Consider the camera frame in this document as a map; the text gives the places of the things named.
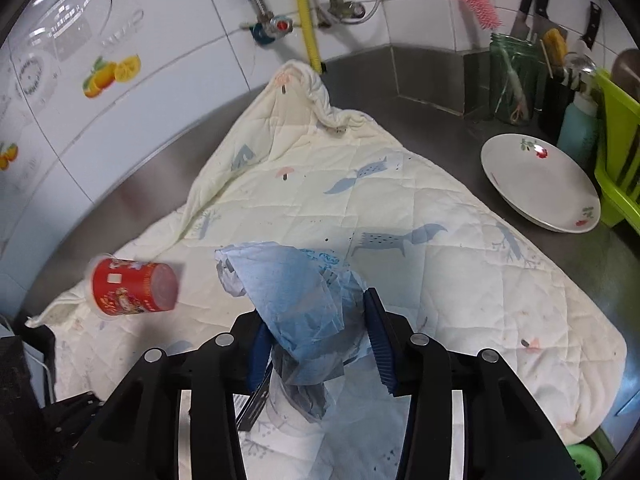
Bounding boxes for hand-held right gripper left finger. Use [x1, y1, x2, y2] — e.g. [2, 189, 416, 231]
[59, 311, 274, 480]

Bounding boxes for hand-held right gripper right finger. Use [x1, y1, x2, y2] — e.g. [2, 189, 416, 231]
[362, 287, 576, 480]

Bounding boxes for black barcode wrapper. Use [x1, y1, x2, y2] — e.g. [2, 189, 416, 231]
[236, 374, 274, 432]

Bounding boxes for blue plastic bag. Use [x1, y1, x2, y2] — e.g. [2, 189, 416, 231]
[215, 241, 382, 424]

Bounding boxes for green mesh basket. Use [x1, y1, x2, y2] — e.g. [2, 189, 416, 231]
[567, 442, 604, 480]

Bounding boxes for red paper cup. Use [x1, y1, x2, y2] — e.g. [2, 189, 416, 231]
[86, 255, 179, 318]

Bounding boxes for printed quilted blanket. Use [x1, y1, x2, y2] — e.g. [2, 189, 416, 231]
[25, 59, 629, 480]

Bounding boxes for white floral plate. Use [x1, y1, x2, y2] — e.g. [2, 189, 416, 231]
[481, 133, 601, 234]

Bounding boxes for teal bottle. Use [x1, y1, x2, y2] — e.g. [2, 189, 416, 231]
[556, 87, 600, 172]

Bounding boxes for black utensil holder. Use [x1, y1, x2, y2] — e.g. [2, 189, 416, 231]
[537, 72, 576, 144]

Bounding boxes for green dish rack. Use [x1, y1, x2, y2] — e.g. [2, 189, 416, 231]
[592, 69, 640, 237]

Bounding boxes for green glass jar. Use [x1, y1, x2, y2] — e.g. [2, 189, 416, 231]
[489, 33, 549, 127]

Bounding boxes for red knob valve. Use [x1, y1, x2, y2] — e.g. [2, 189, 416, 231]
[240, 10, 294, 47]

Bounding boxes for metal angle valve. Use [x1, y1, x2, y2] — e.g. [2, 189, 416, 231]
[315, 0, 367, 29]

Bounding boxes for metal ladle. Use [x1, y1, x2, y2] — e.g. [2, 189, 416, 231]
[564, 52, 599, 87]

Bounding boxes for yellow scrub brush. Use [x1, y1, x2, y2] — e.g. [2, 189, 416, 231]
[542, 27, 569, 62]

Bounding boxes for pink bristle brush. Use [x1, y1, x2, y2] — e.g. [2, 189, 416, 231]
[457, 0, 532, 124]

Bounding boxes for metal bowl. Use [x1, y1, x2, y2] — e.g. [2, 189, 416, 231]
[612, 48, 640, 87]

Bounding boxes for yellow gas hose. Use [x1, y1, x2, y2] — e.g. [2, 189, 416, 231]
[286, 0, 324, 74]

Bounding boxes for black handled cleaver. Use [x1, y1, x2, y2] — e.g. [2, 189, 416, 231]
[509, 0, 539, 42]

